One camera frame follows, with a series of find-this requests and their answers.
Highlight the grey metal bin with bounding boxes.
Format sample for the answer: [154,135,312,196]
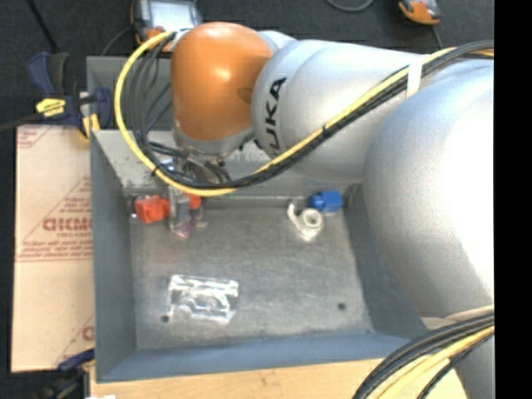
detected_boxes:
[86,55,430,384]

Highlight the clear plastic packet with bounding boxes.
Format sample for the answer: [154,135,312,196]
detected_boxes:
[165,273,240,327]

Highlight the red toy block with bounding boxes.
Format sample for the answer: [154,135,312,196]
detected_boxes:
[133,193,204,224]

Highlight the brown cardboard board red print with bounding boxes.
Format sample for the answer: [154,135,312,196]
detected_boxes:
[9,124,97,374]

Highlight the clear glass cup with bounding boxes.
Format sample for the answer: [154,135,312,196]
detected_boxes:
[286,203,325,241]

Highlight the blue toy block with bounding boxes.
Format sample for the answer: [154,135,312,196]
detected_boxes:
[308,190,344,214]

